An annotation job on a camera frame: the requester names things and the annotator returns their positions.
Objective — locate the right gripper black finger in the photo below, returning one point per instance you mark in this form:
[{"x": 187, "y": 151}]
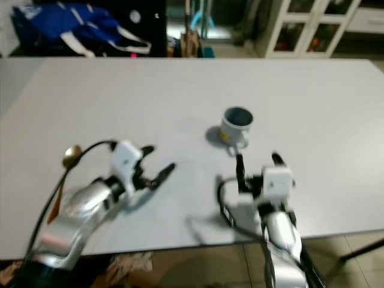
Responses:
[
  {"x": 240, "y": 171},
  {"x": 278, "y": 161}
]

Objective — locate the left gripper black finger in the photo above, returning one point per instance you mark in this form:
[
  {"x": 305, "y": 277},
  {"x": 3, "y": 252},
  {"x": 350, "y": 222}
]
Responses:
[
  {"x": 148, "y": 150},
  {"x": 167, "y": 173}
]

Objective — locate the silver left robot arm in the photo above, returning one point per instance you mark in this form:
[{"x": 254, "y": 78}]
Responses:
[{"x": 78, "y": 213}]

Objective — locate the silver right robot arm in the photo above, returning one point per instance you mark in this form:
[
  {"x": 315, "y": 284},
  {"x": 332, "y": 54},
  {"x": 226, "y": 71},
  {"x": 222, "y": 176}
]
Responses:
[{"x": 282, "y": 240}]

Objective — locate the grey enamel mug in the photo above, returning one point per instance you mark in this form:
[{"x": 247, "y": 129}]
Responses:
[{"x": 233, "y": 129}]

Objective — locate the bronze metal spoon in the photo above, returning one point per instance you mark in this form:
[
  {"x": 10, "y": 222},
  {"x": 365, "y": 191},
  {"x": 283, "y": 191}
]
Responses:
[{"x": 72, "y": 156}]

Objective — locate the crumpled beige floor cloth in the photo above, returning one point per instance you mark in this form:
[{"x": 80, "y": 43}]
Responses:
[
  {"x": 12, "y": 273},
  {"x": 131, "y": 264}
]

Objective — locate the brown wooden rack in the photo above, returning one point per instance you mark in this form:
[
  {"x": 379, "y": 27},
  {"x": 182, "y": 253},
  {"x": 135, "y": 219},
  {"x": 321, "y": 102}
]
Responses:
[{"x": 193, "y": 43}]

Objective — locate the black stand leg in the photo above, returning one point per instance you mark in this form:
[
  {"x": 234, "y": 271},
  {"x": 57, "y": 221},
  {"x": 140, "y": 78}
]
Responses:
[{"x": 363, "y": 250}]

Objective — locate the white glass-door cabinet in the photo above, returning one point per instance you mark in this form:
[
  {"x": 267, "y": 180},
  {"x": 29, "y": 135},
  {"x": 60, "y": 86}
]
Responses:
[{"x": 300, "y": 30}]

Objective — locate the teal plastic hanger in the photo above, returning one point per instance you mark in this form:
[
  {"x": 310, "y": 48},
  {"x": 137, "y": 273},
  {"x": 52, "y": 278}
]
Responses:
[{"x": 201, "y": 17}]

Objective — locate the blue and white bag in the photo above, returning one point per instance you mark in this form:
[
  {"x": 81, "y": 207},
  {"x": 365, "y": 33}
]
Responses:
[{"x": 78, "y": 24}]

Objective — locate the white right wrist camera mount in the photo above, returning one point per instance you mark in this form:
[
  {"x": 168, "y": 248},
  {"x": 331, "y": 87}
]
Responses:
[{"x": 278, "y": 181}]

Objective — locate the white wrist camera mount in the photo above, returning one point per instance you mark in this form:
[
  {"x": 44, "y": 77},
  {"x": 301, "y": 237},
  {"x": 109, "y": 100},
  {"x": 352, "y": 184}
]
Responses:
[
  {"x": 127, "y": 159},
  {"x": 278, "y": 181}
]

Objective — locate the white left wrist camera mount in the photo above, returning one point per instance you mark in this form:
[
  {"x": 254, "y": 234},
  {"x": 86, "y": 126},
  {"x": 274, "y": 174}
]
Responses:
[{"x": 127, "y": 159}]

